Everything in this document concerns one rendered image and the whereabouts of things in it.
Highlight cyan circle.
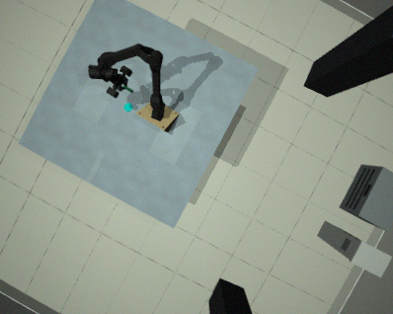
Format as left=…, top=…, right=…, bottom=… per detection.
left=124, top=103, right=132, bottom=112

